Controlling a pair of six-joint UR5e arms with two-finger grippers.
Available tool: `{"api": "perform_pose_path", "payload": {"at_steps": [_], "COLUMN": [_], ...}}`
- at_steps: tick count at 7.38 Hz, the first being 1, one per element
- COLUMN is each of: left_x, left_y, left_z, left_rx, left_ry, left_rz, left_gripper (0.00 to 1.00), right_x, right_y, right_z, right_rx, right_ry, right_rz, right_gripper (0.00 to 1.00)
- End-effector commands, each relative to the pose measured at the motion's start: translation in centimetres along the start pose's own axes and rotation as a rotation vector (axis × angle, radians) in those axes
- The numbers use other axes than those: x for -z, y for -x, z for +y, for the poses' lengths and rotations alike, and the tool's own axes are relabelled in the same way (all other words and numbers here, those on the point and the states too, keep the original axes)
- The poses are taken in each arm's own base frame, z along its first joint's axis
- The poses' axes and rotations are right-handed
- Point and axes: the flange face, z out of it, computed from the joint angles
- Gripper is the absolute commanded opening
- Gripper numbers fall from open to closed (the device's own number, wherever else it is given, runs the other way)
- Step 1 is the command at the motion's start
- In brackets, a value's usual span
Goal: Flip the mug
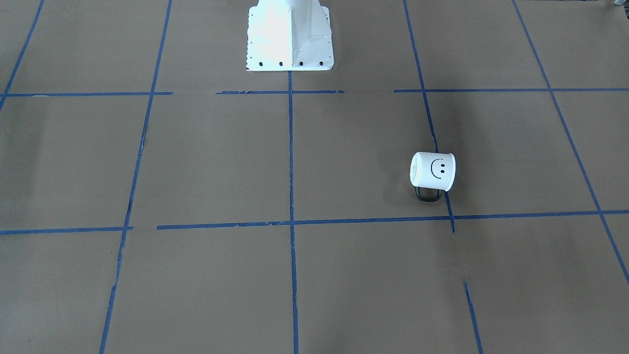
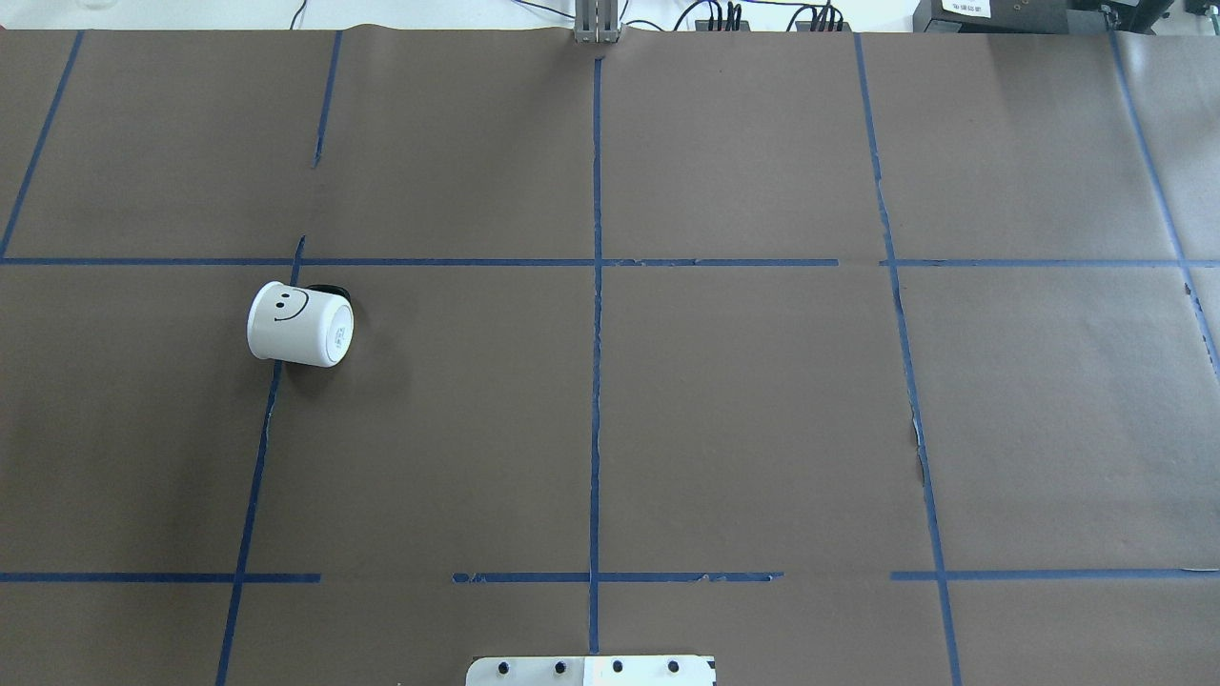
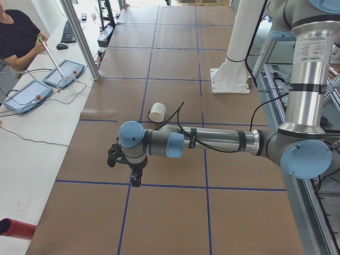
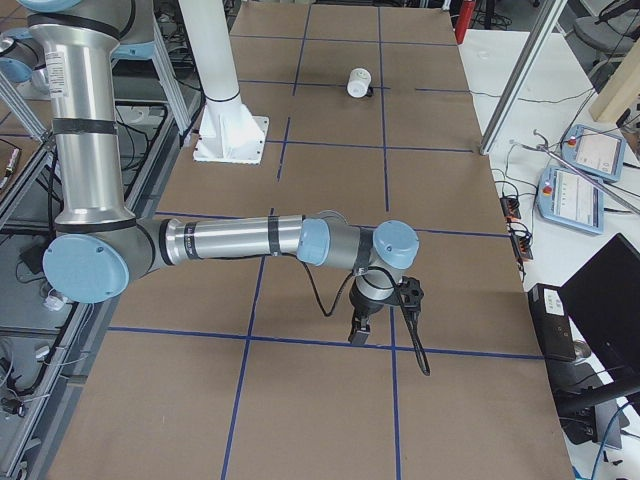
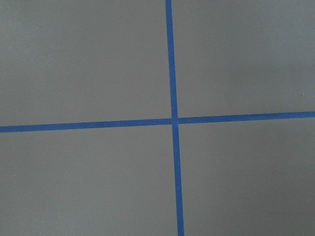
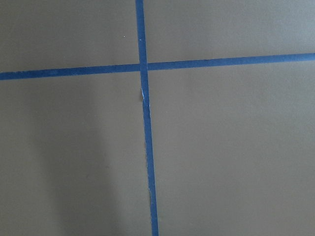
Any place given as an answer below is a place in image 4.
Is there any teach pendant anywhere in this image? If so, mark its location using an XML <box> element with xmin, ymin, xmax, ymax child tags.
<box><xmin>537</xmin><ymin>166</ymin><xmax>604</xmax><ymax>235</ymax></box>
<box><xmin>561</xmin><ymin>124</ymin><xmax>627</xmax><ymax>182</ymax></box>

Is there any black monitor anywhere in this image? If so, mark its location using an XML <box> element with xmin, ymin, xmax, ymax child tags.
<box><xmin>560</xmin><ymin>233</ymin><xmax>639</xmax><ymax>378</ymax></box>

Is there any aluminium frame post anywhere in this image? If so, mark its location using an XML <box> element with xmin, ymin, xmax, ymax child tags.
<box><xmin>479</xmin><ymin>0</ymin><xmax>568</xmax><ymax>155</ymax></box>

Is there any lower teach pendant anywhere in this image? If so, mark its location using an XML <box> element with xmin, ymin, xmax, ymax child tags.
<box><xmin>537</xmin><ymin>166</ymin><xmax>604</xmax><ymax>235</ymax></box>

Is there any brown paper table cover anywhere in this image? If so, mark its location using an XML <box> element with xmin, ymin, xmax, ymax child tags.
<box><xmin>47</xmin><ymin>3</ymin><xmax>576</xmax><ymax>480</ymax></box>

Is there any aluminium frame rail left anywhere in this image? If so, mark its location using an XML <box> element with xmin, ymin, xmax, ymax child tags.
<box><xmin>151</xmin><ymin>16</ymin><xmax>191</xmax><ymax>134</ymax></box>

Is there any white mug black handle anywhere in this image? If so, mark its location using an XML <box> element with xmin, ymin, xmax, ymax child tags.
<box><xmin>346</xmin><ymin>67</ymin><xmax>373</xmax><ymax>99</ymax></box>

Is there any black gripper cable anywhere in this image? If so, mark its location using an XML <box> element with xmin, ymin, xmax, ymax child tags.
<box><xmin>302</xmin><ymin>259</ymin><xmax>432</xmax><ymax>377</ymax></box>

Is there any black computer box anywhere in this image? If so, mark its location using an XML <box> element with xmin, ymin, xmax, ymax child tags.
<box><xmin>527</xmin><ymin>283</ymin><xmax>576</xmax><ymax>362</ymax></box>

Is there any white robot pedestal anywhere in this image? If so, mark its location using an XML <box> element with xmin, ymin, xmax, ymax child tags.
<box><xmin>179</xmin><ymin>0</ymin><xmax>269</xmax><ymax>165</ymax></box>

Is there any wooden beam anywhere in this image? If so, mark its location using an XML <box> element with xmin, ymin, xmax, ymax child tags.
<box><xmin>589</xmin><ymin>41</ymin><xmax>640</xmax><ymax>123</ymax></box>

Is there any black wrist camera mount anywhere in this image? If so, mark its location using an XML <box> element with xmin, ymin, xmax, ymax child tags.
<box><xmin>399</xmin><ymin>276</ymin><xmax>424</xmax><ymax>313</ymax></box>

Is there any red fire extinguisher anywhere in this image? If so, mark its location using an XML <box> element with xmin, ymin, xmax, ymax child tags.
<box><xmin>454</xmin><ymin>0</ymin><xmax>476</xmax><ymax>45</ymax></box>

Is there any upper teach pendant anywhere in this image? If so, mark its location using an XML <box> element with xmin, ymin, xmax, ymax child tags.
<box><xmin>561</xmin><ymin>124</ymin><xmax>627</xmax><ymax>182</ymax></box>

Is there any orange black connector strip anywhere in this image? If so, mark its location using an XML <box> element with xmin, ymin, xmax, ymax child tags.
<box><xmin>500</xmin><ymin>195</ymin><xmax>533</xmax><ymax>264</ymax></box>

